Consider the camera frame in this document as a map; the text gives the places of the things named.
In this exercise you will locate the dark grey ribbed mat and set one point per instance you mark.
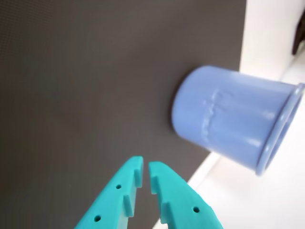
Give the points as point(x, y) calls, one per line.
point(71, 95)

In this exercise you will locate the lavender ceramic cup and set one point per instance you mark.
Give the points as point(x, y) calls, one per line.
point(233, 114)

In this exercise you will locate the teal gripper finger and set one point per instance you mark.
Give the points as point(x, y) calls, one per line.
point(112, 202)
point(176, 198)

